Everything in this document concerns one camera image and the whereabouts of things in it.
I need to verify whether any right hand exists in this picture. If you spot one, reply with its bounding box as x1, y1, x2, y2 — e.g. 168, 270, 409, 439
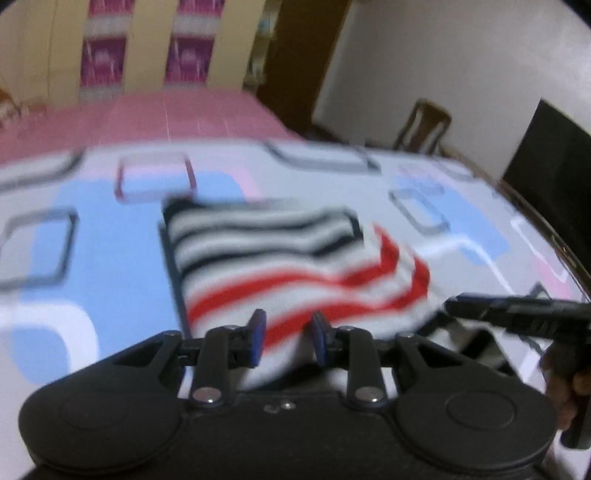
539, 345, 577, 431

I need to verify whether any pink bed cover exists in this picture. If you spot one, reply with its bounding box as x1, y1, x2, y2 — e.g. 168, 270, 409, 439
1, 88, 300, 164

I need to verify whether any yellow wardrobe with purple panels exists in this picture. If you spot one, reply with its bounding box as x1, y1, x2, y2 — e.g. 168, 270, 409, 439
1, 1, 280, 108

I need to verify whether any dark brown door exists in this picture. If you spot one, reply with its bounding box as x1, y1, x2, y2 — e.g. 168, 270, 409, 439
256, 0, 351, 134

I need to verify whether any wooden chair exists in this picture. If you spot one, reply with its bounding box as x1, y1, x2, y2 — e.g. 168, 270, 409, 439
393, 98, 452, 155

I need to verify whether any red black striped white sweater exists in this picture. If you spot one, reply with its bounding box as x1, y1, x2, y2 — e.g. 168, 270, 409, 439
158, 195, 514, 393

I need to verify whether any black television screen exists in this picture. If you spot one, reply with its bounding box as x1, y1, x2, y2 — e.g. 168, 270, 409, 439
502, 99, 590, 283

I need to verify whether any white patterned bed sheet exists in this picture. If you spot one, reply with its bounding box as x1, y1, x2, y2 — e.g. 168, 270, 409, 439
0, 138, 585, 407

